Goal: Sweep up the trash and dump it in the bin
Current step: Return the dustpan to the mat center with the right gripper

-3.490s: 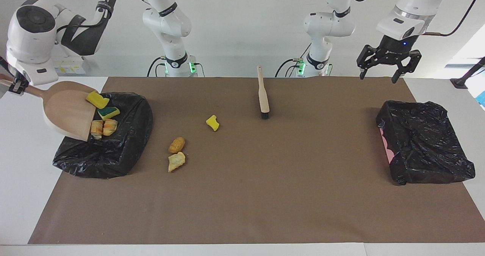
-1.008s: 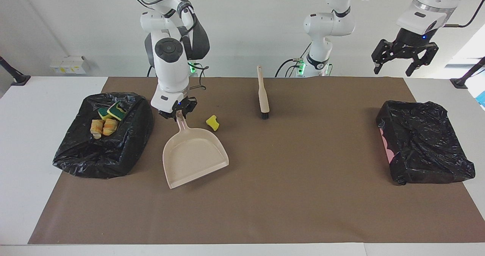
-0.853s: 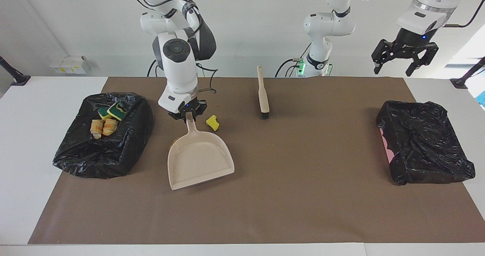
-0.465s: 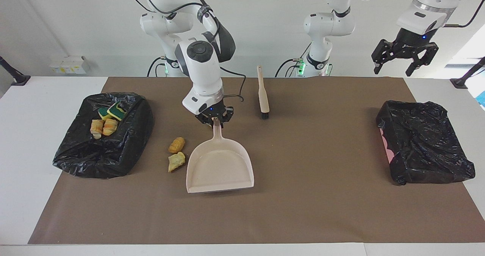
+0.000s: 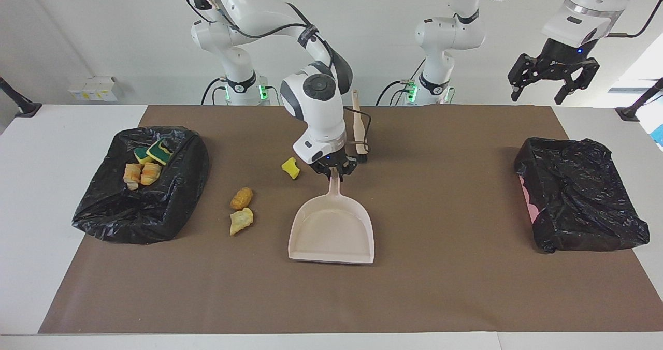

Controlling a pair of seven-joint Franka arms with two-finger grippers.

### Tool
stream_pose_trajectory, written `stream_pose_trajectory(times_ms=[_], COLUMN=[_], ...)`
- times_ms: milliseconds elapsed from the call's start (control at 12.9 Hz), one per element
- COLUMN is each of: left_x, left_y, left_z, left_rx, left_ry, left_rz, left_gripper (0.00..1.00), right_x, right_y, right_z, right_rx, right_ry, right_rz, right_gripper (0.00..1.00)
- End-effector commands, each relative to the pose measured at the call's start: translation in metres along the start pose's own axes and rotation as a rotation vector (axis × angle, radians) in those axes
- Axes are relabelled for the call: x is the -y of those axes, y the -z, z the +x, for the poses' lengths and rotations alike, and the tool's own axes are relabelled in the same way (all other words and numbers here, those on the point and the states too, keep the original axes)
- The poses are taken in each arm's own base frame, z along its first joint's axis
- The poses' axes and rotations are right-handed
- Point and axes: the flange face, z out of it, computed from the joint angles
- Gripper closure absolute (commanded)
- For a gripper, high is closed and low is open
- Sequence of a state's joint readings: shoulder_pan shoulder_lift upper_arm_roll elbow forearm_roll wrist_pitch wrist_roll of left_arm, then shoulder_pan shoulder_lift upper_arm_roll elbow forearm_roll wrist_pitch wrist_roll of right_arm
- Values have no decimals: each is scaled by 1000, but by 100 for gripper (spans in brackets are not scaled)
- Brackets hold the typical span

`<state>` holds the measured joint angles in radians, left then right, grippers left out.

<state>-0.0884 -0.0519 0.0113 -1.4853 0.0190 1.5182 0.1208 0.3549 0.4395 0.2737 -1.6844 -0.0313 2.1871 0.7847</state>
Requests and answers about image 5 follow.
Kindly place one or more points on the brown nugget toy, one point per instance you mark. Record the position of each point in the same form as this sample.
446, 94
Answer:
242, 198

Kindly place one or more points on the flat black trash bag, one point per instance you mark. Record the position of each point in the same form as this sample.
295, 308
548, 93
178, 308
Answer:
570, 220

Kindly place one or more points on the beige hand brush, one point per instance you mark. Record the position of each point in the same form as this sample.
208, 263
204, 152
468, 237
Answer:
358, 130

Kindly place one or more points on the black camera stand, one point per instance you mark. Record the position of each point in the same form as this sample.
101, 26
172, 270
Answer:
629, 113
26, 109

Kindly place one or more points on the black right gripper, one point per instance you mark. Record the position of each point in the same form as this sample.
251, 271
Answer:
331, 162

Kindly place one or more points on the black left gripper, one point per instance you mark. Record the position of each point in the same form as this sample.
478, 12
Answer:
562, 57

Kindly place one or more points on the brown table mat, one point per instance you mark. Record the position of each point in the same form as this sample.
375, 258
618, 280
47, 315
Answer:
311, 308

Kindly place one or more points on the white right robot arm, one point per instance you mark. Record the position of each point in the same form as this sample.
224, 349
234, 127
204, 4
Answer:
321, 112

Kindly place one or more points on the white wall outlet box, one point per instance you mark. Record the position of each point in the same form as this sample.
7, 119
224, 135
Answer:
98, 92

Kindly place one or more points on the tall black bag bin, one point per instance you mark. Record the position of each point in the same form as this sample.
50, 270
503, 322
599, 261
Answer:
129, 210

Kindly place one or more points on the small yellow sponge piece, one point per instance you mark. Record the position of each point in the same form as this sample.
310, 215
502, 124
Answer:
290, 168

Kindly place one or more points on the blue plastic item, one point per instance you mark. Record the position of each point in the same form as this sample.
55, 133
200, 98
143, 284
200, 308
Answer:
659, 136

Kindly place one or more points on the beige plastic dustpan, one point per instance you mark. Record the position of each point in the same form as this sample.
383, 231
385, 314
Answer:
331, 231

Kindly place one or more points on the pale foam scrap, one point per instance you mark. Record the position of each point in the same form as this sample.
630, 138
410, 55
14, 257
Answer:
132, 174
151, 173
241, 220

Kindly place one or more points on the pink bin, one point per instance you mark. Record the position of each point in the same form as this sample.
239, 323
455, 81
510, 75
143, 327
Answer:
529, 200

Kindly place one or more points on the notched yellow sponge piece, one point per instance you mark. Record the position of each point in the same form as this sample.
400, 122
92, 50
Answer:
159, 152

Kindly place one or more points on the yellow and green sponge piece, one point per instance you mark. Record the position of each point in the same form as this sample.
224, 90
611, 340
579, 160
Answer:
141, 156

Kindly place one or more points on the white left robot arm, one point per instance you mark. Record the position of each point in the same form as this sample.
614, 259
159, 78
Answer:
445, 34

